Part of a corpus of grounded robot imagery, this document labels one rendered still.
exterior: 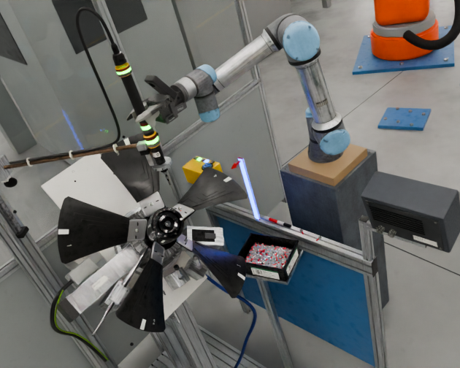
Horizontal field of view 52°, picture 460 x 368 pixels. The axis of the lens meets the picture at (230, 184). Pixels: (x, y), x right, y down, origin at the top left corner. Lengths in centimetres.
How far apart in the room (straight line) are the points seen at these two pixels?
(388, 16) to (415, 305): 313
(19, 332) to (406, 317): 192
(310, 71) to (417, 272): 161
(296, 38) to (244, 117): 140
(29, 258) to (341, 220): 130
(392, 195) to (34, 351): 180
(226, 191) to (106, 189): 48
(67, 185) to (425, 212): 127
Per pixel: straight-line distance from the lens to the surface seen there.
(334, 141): 184
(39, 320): 249
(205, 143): 277
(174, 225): 166
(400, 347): 266
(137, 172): 174
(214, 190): 181
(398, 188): 154
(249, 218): 214
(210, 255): 174
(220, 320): 291
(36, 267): 216
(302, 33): 164
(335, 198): 199
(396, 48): 518
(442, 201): 149
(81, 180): 194
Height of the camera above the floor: 220
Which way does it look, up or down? 35 degrees down
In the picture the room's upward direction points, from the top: 17 degrees counter-clockwise
